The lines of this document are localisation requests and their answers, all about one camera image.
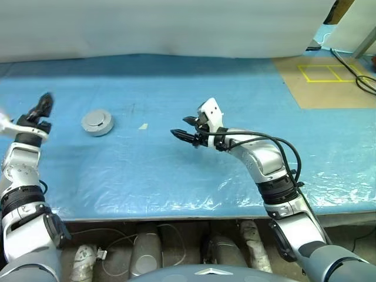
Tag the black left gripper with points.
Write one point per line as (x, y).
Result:
(29, 120)

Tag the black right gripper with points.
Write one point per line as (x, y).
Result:
(202, 138)

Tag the grey finned rotor disc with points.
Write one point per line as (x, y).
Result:
(95, 119)

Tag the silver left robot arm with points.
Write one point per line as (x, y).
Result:
(20, 167)

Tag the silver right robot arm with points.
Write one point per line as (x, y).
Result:
(264, 158)

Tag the small beige tape piece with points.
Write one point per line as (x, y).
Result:
(143, 126)

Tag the blue plastic table cover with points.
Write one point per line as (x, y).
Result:
(176, 182)

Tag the white foam backdrop sheet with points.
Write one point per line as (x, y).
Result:
(147, 26)

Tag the dark grey rounded cylinder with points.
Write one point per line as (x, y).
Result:
(145, 252)
(226, 249)

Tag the brown floor board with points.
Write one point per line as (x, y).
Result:
(323, 94)

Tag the grey robot torso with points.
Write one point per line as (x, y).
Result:
(205, 274)

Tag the dark grey stand foot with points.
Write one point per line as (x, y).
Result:
(312, 47)

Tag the small white connector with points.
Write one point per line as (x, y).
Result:
(101, 254)

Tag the white upright panel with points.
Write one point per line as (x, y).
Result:
(346, 23)

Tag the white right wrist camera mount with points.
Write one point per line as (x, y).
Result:
(213, 110)

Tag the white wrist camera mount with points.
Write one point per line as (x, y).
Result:
(213, 110)
(8, 127)

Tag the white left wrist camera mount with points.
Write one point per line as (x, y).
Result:
(8, 127)

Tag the white wrapped post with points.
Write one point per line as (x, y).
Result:
(83, 261)
(255, 243)

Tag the aluminium frame post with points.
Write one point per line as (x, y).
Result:
(367, 38)

